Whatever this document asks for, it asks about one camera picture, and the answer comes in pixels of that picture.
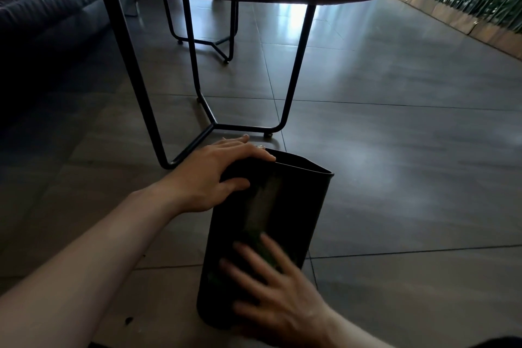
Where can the person's right hand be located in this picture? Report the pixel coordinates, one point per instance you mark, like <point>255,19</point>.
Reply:
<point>289,303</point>

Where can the person's left hand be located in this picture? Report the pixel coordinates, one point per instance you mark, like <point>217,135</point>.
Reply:
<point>195,180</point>

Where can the person's left middle finger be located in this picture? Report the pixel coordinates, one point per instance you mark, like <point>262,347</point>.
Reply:
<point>234,140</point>

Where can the person's right middle finger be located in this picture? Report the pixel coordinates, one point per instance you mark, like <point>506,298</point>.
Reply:
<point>253,259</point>

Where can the person's left thumb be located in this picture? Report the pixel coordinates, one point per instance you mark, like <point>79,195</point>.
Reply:
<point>234,186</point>

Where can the person's right thumb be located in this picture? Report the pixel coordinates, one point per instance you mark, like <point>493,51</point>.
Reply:
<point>248,309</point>

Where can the black plastic waste bin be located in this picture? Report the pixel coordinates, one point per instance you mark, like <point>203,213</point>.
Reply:
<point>281,213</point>

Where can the person's left forearm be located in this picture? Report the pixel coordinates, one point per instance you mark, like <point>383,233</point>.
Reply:
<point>89,270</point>

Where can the person's right forearm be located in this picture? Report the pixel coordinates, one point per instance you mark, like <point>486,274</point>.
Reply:
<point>350,333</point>

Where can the black leather sofa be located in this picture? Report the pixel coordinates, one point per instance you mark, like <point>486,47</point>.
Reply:
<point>45,21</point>

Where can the wooden planter border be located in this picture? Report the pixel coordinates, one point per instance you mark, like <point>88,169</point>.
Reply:
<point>461,19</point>

